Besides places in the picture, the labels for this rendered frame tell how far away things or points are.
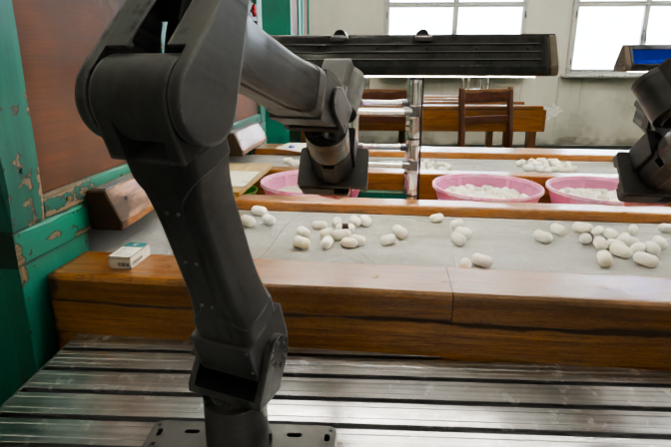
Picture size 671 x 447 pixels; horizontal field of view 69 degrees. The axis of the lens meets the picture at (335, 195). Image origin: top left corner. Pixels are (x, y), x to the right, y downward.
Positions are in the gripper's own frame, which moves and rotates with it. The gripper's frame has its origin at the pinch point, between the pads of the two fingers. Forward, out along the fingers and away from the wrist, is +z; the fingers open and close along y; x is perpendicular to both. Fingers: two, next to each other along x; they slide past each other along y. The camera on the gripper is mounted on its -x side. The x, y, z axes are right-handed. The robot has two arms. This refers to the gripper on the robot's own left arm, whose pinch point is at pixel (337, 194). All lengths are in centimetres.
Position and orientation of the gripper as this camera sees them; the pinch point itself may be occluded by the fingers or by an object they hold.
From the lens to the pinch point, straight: 79.7
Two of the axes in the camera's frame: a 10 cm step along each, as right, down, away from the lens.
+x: -0.7, 9.0, -4.2
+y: -9.9, -0.3, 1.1
